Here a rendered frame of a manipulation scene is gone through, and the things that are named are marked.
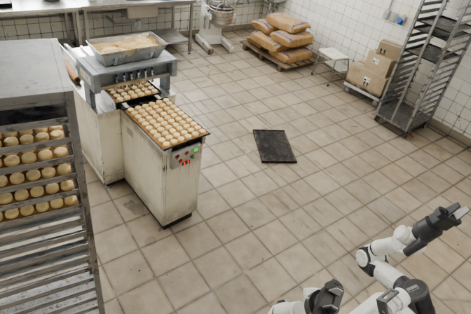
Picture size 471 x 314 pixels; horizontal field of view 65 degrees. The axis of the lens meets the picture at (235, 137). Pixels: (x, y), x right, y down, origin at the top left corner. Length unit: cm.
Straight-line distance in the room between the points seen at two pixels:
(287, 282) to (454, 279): 145
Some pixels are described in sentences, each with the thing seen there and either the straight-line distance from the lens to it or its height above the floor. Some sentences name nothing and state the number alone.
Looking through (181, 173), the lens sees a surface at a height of 60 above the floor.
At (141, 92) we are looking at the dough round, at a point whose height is 92.
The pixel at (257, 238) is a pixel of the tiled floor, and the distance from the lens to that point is 327.
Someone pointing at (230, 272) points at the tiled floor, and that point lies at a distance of 303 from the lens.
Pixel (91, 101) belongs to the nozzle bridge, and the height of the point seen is 91.
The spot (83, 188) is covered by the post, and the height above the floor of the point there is 136.
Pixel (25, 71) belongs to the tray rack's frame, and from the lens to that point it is 155.
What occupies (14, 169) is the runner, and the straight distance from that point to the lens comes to 160.
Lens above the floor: 249
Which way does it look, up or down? 35 degrees down
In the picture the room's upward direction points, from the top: 9 degrees clockwise
